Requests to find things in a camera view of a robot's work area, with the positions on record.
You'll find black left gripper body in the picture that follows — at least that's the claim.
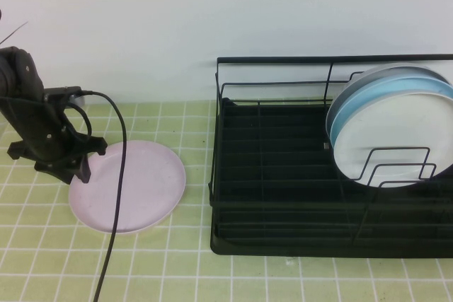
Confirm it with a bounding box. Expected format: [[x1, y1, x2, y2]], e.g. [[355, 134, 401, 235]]
[[0, 96, 108, 170]]

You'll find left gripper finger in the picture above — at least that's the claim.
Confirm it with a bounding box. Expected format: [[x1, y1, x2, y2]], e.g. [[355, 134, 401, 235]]
[[69, 155, 94, 185], [33, 161, 74, 178]]

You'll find pink round plate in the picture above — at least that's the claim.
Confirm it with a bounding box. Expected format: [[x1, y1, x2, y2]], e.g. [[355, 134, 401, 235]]
[[69, 140, 188, 236]]

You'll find grey round plate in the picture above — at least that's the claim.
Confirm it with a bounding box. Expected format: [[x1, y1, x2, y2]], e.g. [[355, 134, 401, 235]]
[[325, 62, 449, 139]]

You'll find light blue round plate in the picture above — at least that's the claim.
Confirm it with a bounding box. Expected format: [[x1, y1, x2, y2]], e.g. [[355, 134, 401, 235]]
[[328, 74, 453, 149]]

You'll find white round plate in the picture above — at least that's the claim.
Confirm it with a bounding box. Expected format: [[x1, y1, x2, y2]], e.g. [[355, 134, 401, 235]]
[[332, 93, 453, 189]]

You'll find green checked tablecloth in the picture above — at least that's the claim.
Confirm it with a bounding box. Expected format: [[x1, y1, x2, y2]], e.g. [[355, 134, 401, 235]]
[[0, 100, 453, 302]]

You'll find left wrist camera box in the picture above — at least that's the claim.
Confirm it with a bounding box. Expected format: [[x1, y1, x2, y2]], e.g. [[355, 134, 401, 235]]
[[42, 86, 86, 108]]

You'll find long black camera cable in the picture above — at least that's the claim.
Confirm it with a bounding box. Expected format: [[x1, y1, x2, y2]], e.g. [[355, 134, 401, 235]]
[[80, 89, 127, 302]]

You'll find short black cable loop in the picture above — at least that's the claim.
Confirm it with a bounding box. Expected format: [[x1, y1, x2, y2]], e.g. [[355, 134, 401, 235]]
[[67, 101, 93, 137]]

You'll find black wire dish rack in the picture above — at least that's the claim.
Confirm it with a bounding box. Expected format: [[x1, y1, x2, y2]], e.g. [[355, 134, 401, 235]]
[[208, 53, 453, 245], [210, 98, 453, 257]]

